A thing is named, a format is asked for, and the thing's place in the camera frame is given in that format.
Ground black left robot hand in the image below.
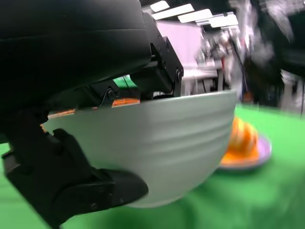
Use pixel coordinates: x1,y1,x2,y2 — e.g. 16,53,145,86
0,0,184,229

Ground pale grey-green bowl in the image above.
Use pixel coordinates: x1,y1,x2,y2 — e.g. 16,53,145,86
42,90,238,209

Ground orange white striped bread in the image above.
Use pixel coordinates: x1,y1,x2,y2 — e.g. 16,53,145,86
225,116,260,157

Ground orange ring-shaped bread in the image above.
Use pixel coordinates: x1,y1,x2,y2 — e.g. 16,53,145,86
220,152,259,166

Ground lavender plate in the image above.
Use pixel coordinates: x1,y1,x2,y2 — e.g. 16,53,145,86
217,135,273,174

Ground green tablecloth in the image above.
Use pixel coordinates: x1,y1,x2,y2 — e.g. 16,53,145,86
0,104,305,229

